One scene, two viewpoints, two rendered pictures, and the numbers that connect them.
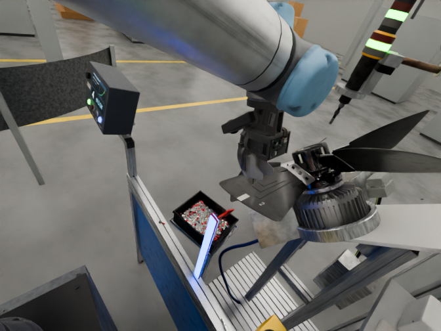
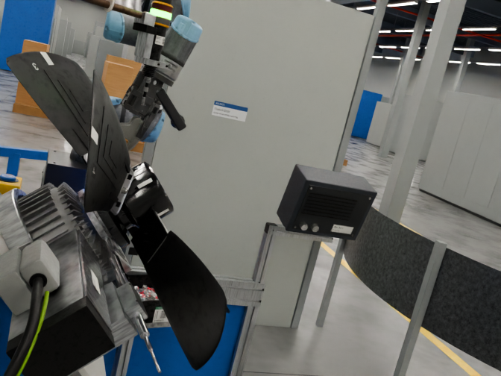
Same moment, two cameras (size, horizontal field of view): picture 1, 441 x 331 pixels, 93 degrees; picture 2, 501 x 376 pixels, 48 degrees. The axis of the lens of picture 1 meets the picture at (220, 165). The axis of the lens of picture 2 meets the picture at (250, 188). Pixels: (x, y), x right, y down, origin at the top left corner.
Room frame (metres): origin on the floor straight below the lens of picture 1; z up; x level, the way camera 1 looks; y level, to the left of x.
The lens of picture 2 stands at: (1.29, -1.21, 1.47)
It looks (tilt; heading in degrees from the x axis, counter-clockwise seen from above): 11 degrees down; 115
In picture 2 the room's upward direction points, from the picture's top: 14 degrees clockwise
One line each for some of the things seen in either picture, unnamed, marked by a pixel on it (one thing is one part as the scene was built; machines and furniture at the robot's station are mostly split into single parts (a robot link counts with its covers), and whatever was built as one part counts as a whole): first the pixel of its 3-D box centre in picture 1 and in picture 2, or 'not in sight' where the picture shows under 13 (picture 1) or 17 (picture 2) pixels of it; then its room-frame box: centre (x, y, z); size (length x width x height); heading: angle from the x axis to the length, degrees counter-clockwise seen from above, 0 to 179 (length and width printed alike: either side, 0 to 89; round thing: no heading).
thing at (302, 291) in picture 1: (294, 282); not in sight; (0.50, -0.51, 0.56); 0.19 x 0.04 x 0.04; 47
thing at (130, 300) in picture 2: not in sight; (132, 303); (0.80, -0.50, 1.08); 0.07 x 0.04 x 0.06; 148
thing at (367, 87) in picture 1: (365, 73); (151, 40); (0.55, -0.26, 1.50); 0.09 x 0.07 x 0.10; 82
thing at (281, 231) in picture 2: (120, 129); (300, 233); (0.71, 0.45, 1.04); 0.24 x 0.03 x 0.03; 47
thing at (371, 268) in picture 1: (315, 304); not in sight; (0.42, -0.59, 0.58); 0.09 x 0.04 x 1.15; 137
